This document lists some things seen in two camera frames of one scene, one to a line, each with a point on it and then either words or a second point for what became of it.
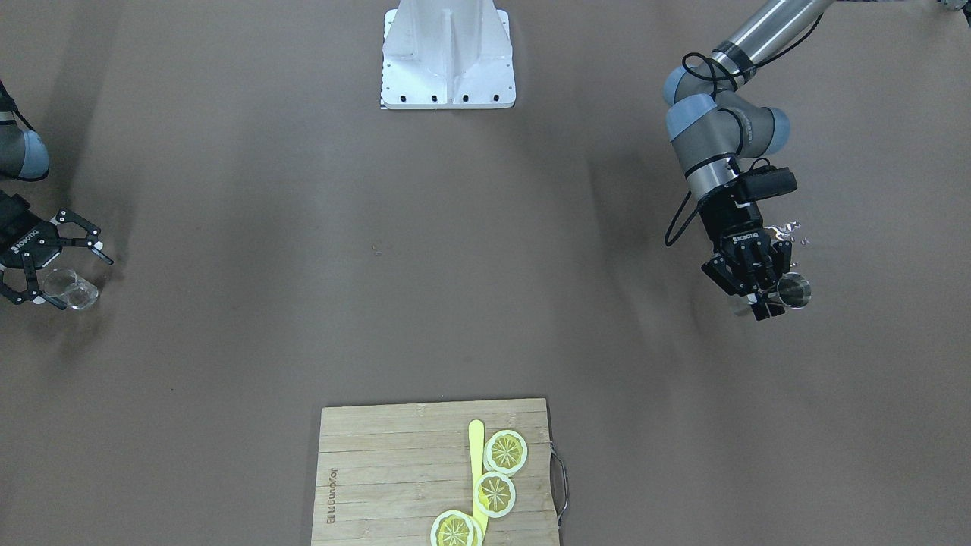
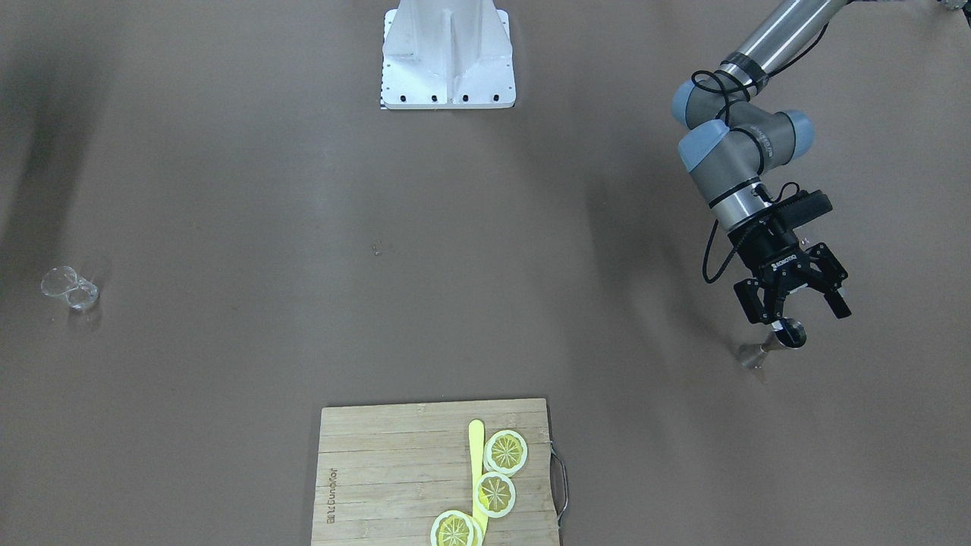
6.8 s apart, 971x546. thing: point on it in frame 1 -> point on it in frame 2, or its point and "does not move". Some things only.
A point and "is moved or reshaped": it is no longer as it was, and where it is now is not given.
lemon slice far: x=505 y=451 does not move
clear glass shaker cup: x=76 y=293 does not move
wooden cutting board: x=384 y=472 does not move
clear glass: x=794 y=290 is moved or reshaped
